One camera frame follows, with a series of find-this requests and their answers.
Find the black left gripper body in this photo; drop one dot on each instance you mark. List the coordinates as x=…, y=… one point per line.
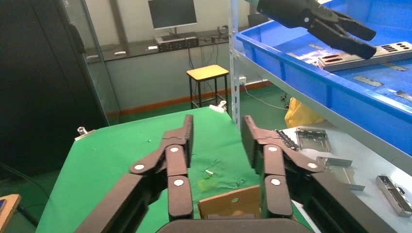
x=286, y=9

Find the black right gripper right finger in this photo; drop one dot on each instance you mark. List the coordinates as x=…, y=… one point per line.
x=276, y=193

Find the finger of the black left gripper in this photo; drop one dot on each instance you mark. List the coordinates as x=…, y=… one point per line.
x=354, y=28
x=341, y=40

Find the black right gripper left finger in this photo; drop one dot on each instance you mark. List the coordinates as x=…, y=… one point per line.
x=178, y=193

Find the silver perforated IO shield plate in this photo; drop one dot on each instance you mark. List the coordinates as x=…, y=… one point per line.
x=386, y=55
x=354, y=67

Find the shallow brown cardboard box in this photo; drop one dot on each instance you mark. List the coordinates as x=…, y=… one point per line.
x=215, y=205

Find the blue plastic tray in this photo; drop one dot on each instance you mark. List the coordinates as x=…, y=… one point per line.
x=354, y=96

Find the black comb shaped part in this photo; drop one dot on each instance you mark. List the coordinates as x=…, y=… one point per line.
x=288, y=141

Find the green table cloth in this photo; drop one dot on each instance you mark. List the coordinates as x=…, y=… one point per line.
x=112, y=167

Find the flat grey embossed metal plate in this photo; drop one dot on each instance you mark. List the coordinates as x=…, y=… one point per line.
x=346, y=177

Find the black caster wheel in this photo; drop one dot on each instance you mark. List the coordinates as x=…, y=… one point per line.
x=284, y=98

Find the yellow plastic bag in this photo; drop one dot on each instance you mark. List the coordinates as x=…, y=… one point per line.
x=301, y=114

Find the white metal shelf deck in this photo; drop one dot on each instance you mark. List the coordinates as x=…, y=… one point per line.
x=354, y=135

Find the silver binder clip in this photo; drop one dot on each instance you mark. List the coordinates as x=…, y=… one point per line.
x=84, y=132
x=219, y=105

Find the wooden top black stool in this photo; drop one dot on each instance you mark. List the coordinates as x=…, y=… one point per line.
x=207, y=72

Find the black computer monitor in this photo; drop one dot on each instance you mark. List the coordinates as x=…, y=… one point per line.
x=172, y=13

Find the black rack device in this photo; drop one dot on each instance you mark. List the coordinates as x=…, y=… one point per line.
x=177, y=43

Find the glass partition panel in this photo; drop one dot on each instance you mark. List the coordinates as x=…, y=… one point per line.
x=96, y=90

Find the small white desk item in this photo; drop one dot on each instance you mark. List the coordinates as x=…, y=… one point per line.
x=153, y=47
x=119, y=53

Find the grey desk with dark top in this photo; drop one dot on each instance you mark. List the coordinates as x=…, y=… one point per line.
x=135, y=48

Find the light wooden board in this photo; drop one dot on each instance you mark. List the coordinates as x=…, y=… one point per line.
x=9, y=212

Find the tall black cabinet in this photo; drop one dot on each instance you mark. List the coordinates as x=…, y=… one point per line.
x=38, y=80

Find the silver sheet metal bracket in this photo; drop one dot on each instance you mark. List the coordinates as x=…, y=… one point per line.
x=391, y=193
x=317, y=146

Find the perforated grey shelf post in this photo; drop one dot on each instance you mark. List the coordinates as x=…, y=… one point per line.
x=235, y=64

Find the white wall outlet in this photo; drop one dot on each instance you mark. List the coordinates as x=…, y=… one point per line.
x=242, y=80

